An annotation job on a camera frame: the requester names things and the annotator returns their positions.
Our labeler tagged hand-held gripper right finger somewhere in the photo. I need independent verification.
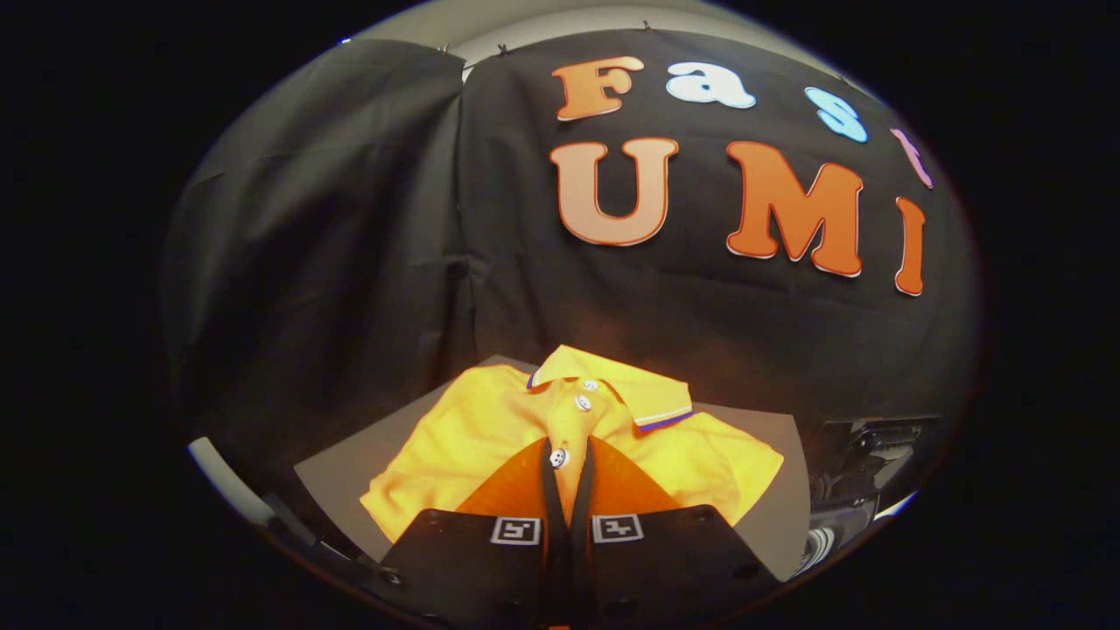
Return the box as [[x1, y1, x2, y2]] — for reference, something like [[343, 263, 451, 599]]
[[569, 435, 784, 630]]

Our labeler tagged black backdrop cloth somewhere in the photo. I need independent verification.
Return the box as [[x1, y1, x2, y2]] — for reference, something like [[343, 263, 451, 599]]
[[162, 26, 983, 530]]

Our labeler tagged grey stand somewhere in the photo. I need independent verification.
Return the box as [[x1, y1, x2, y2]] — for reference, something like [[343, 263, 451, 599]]
[[293, 353, 811, 584]]

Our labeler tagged white curved bar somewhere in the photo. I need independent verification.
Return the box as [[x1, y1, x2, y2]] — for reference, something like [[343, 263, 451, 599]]
[[187, 437, 274, 529]]

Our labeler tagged yellow polo shirt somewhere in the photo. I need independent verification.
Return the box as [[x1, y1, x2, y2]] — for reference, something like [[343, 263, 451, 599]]
[[359, 344, 786, 543]]

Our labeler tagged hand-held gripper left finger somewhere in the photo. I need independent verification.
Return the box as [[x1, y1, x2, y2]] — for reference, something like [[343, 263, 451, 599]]
[[376, 437, 571, 630]]

